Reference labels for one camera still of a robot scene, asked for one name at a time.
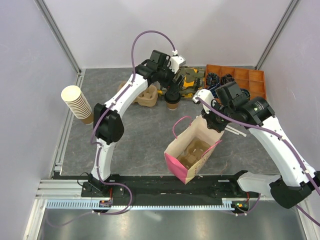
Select camouflage folded cloth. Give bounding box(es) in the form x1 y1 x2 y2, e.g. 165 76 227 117
157 66 205 98

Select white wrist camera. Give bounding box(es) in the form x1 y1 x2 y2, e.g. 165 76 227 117
169 50 186 74
192 89 217 114

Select stack of paper cups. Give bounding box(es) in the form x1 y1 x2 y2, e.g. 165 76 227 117
60 85 94 125

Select beige pink paper bag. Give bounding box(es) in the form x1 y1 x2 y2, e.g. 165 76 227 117
164 115 224 185

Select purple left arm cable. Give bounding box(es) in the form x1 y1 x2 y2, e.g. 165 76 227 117
44 30 178 228

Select white wrapped straw left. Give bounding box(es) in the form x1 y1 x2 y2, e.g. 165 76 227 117
224 128 240 135

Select white wrapped straw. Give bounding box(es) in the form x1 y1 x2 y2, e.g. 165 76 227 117
224 128 240 135
226 125 247 137

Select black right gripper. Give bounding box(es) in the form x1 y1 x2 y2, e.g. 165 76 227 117
201 100 235 133

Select blue striped rolled tie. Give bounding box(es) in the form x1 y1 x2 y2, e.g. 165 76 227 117
206 84 219 99

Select brown pulp cup carrier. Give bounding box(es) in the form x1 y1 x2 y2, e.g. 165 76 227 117
177 137 210 169
114 79 158 108

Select slotted grey cable duct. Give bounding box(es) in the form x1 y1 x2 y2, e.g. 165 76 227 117
46 198 236 211

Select dark patterned rolled tie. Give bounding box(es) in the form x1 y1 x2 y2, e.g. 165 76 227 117
220 73 235 86

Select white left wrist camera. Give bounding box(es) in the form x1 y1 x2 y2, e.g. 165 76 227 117
169 50 186 74

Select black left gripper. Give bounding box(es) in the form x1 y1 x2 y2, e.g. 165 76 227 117
157 61 185 95

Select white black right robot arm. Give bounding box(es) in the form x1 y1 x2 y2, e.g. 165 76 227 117
192 81 320 209

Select brown paper coffee cup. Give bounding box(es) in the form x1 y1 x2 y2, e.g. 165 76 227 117
166 102 179 111

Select white wrapped straw right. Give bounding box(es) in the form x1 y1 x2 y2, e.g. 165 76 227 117
226 125 247 137

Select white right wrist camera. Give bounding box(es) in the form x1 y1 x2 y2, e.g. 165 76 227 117
192 89 217 114

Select orange wooden divided tray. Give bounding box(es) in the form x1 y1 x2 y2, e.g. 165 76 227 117
203 64 267 100

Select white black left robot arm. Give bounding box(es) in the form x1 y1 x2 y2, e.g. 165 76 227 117
90 50 186 197

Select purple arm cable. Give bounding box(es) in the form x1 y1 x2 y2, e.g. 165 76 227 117
193 97 320 227
44 30 178 228

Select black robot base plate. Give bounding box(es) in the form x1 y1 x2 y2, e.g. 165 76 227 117
81 172 259 205

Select dark blue rolled tie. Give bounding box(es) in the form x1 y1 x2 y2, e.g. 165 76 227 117
206 72 220 86

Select black plastic cup lid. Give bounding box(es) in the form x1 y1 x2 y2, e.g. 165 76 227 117
164 91 181 104

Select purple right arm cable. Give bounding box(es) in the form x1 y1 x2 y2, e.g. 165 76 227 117
193 97 320 227

